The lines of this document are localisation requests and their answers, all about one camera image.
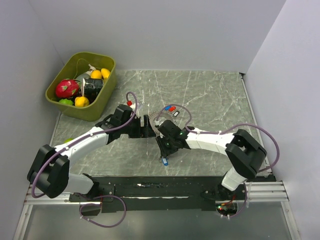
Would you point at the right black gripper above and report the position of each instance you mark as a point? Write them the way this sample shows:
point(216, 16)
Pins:
point(164, 152)

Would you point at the yellow lemon toy back left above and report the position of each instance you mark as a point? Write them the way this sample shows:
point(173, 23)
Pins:
point(96, 74)

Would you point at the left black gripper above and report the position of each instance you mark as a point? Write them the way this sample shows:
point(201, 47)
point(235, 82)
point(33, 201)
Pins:
point(142, 132)

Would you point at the grey spray bottle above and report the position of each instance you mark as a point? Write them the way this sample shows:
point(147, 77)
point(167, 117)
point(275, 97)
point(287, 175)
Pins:
point(85, 75)

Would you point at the red key tag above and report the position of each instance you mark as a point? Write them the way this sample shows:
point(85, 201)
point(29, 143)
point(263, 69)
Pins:
point(171, 109)

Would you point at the olive green plastic bin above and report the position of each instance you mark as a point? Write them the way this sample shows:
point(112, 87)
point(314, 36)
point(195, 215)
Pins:
point(75, 66)

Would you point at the aluminium rail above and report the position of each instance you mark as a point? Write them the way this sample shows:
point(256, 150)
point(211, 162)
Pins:
point(264, 214)

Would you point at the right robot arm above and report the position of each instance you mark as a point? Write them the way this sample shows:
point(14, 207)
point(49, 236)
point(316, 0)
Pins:
point(243, 151)

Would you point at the red dragon fruit toy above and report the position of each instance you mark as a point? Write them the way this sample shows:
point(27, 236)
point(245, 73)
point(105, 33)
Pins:
point(67, 88)

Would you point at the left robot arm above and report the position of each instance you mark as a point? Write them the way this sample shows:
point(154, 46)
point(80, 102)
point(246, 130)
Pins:
point(50, 170)

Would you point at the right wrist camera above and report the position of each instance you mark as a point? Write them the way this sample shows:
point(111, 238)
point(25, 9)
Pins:
point(156, 125)

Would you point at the yellow lemon toy front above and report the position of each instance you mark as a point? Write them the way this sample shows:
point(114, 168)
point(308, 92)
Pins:
point(81, 101)

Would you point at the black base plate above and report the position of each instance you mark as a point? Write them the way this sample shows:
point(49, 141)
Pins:
point(150, 193)

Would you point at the yellow lemon toy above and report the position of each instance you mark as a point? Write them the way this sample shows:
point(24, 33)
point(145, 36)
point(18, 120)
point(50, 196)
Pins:
point(81, 101)
point(96, 74)
point(105, 73)

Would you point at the yellow lemon toy back right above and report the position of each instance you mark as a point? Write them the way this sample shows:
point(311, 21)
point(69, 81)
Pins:
point(105, 73)

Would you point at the green pear toy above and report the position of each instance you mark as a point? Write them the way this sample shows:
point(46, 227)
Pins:
point(68, 140)

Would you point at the metal disc keyring organizer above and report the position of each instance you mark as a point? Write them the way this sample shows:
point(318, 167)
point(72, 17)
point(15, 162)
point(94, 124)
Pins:
point(156, 119)

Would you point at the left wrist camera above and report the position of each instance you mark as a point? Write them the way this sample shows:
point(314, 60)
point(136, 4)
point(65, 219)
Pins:
point(135, 106)

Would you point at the black white key tag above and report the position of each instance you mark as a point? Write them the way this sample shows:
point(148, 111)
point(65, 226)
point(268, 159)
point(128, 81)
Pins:
point(176, 113)

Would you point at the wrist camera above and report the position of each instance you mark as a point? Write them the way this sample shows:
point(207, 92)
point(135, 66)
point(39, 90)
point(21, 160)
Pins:
point(156, 125)
point(135, 106)

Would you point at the black wrapped cup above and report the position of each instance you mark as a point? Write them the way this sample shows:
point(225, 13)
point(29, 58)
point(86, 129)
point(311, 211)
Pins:
point(91, 87)

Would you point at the green lime toy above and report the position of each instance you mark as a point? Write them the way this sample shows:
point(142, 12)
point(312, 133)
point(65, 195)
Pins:
point(66, 101)

